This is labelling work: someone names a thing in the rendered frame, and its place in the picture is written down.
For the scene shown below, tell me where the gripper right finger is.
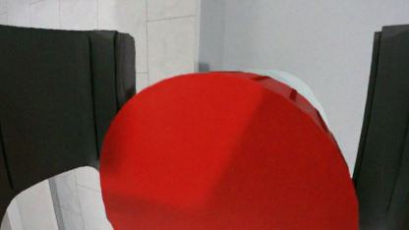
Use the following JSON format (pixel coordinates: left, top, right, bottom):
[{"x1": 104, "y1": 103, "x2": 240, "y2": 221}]
[{"x1": 352, "y1": 24, "x2": 409, "y2": 230}]

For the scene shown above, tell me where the light grey tray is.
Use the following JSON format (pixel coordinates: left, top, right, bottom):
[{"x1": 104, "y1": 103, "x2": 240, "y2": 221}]
[{"x1": 194, "y1": 0, "x2": 409, "y2": 177}]

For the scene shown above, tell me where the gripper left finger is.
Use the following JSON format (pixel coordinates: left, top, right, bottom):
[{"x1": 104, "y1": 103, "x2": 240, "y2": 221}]
[{"x1": 0, "y1": 25, "x2": 137, "y2": 228}]

